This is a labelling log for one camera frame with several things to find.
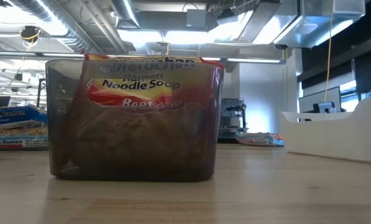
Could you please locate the red ramen noodle pack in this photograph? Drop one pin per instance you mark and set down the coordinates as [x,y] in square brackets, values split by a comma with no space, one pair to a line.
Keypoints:
[132,90]

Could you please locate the smoky dark plastic bin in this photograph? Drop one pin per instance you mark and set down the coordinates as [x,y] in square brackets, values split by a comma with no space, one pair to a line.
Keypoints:
[57,124]

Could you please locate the white plastic bin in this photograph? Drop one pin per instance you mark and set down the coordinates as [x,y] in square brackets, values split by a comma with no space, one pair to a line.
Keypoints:
[334,140]

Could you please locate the black appliance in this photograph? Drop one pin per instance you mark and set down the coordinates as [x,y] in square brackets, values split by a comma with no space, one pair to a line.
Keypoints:
[231,118]

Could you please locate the grey computer monitor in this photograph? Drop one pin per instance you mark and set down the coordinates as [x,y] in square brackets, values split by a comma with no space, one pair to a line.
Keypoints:
[318,96]

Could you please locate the blue ramen noodle pack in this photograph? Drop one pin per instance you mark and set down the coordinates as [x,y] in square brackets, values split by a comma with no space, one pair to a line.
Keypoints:
[11,116]

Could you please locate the grey ceiling duct box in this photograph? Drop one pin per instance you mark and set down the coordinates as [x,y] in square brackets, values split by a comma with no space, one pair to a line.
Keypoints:
[197,18]

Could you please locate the silver round ventilation duct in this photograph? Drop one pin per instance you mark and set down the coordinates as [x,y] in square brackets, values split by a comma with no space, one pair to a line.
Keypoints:
[64,28]

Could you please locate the white ceiling duct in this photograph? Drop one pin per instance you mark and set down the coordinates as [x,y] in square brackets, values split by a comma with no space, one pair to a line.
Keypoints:
[312,31]

